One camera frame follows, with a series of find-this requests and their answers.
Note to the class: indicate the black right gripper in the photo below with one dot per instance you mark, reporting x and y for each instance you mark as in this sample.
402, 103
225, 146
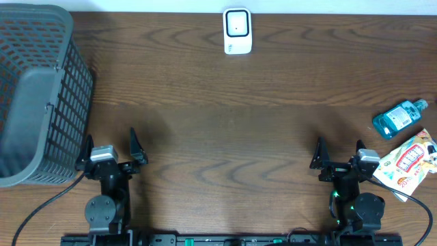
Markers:
336, 169

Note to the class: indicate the teal mouthwash bottle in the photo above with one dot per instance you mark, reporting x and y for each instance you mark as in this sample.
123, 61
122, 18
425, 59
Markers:
400, 117

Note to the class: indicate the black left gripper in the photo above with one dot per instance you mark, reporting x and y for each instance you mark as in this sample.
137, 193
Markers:
137, 152

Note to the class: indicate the white barcode scanner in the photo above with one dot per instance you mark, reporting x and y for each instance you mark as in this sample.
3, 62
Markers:
237, 31

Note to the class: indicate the yellow snack chip bag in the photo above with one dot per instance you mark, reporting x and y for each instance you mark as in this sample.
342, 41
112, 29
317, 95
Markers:
405, 167

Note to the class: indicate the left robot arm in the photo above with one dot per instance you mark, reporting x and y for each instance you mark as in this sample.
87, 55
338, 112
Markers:
109, 213

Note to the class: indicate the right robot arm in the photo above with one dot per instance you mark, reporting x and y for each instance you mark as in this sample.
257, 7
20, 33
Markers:
358, 214

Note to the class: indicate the grey plastic mesh basket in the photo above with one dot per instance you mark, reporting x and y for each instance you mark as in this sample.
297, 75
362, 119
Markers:
46, 91

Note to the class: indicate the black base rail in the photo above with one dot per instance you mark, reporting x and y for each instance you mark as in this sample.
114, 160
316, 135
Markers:
174, 240

